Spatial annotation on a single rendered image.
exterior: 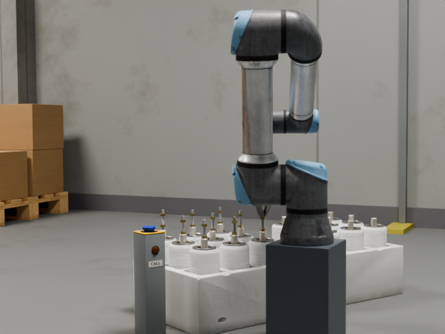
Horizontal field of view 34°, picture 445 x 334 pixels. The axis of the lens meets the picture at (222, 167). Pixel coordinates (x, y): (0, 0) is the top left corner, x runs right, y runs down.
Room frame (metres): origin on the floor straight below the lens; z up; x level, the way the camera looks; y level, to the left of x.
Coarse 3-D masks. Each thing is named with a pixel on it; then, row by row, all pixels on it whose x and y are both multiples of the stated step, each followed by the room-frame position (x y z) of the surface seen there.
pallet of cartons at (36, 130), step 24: (0, 120) 4.98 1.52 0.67; (24, 120) 4.92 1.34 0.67; (48, 120) 5.09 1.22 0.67; (0, 144) 4.98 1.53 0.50; (24, 144) 4.92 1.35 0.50; (48, 144) 5.08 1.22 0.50; (0, 168) 4.60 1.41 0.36; (24, 168) 4.84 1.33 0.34; (48, 168) 5.08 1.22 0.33; (0, 192) 4.60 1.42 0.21; (24, 192) 4.83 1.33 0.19; (48, 192) 5.07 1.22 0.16; (0, 216) 4.53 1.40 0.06; (24, 216) 4.83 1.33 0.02
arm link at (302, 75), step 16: (288, 16) 1.92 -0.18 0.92; (304, 16) 1.94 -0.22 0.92; (288, 32) 1.91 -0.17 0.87; (304, 32) 1.92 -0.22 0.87; (288, 48) 1.94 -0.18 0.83; (304, 48) 1.94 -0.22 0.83; (320, 48) 1.98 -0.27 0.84; (304, 64) 2.01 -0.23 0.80; (304, 80) 2.06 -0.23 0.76; (304, 96) 2.12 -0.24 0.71; (288, 112) 2.25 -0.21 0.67; (304, 112) 2.18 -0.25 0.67; (288, 128) 2.24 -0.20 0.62; (304, 128) 2.24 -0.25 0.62
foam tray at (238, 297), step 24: (168, 264) 2.35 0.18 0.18; (168, 288) 2.25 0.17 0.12; (192, 288) 2.14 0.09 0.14; (216, 288) 2.16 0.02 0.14; (240, 288) 2.21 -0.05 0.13; (264, 288) 2.27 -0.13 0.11; (168, 312) 2.25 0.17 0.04; (192, 312) 2.15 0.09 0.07; (216, 312) 2.16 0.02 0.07; (240, 312) 2.21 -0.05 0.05; (264, 312) 2.27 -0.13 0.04
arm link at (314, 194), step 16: (288, 160) 2.01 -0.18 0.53; (304, 160) 2.08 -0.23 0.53; (288, 176) 1.99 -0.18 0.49; (304, 176) 1.98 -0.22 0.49; (320, 176) 1.98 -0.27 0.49; (288, 192) 1.98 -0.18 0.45; (304, 192) 1.98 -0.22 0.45; (320, 192) 1.98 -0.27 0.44; (304, 208) 1.98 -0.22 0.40; (320, 208) 1.98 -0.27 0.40
